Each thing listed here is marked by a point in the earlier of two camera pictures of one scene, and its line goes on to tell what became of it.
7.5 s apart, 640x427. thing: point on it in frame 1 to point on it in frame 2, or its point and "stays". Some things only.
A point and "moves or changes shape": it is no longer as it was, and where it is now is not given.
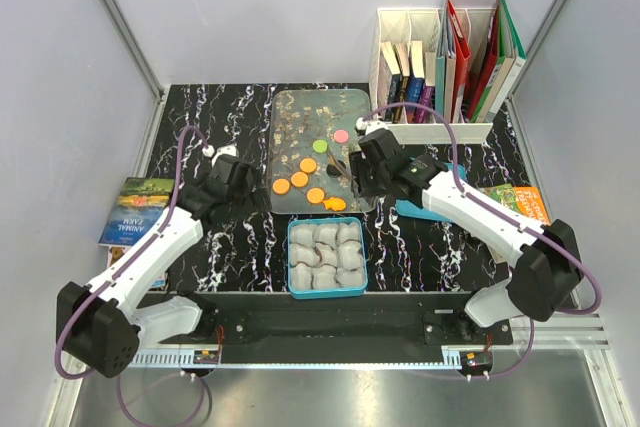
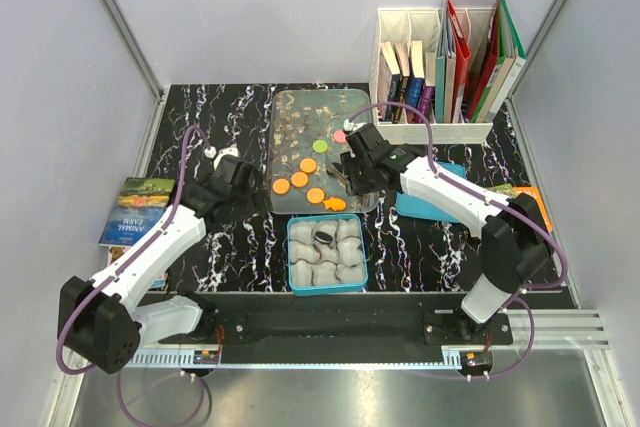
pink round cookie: [341, 136] stays
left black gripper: [259, 196] stays
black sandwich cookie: [333, 171] moves or changes shape
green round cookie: [320, 146] stays
